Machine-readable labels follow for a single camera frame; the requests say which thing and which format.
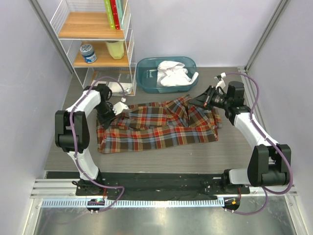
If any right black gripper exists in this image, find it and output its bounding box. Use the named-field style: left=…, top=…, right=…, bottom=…
left=189, top=86, right=231, bottom=111

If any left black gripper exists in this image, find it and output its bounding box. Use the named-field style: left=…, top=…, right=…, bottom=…
left=95, top=102, right=119, bottom=130

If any plaid flannel long sleeve shirt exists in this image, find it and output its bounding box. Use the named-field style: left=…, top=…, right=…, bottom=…
left=96, top=94, right=222, bottom=154

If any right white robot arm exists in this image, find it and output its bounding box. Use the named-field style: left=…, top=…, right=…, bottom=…
left=189, top=81, right=293, bottom=194

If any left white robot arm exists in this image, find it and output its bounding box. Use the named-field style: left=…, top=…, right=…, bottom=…
left=55, top=84, right=116, bottom=196

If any white long sleeve shirt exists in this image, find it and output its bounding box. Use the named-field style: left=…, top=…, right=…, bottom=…
left=156, top=61, right=199, bottom=87

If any grey white booklet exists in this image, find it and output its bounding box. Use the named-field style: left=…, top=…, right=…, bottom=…
left=91, top=70, right=133, bottom=96

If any blue white jar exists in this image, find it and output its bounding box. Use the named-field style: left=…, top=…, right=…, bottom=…
left=80, top=44, right=97, bottom=64

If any teal plastic basin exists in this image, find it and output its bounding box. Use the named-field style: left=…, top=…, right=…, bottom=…
left=136, top=56, right=199, bottom=94

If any yellow plastic container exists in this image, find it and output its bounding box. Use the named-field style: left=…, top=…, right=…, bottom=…
left=106, top=41, right=124, bottom=60

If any red book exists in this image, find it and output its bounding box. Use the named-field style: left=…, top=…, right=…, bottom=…
left=110, top=0, right=120, bottom=30

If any teal book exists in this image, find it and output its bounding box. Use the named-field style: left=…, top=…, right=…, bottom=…
left=115, top=0, right=124, bottom=25

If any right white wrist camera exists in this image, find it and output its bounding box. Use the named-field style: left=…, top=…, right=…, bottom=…
left=214, top=72, right=226, bottom=90

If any white wire wooden shelf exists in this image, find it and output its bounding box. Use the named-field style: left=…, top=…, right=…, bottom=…
left=50, top=0, right=136, bottom=96

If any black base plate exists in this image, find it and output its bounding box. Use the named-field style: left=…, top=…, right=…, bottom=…
left=72, top=172, right=250, bottom=200

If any white slotted cable duct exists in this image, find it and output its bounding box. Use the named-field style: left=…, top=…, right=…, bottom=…
left=41, top=198, right=224, bottom=209

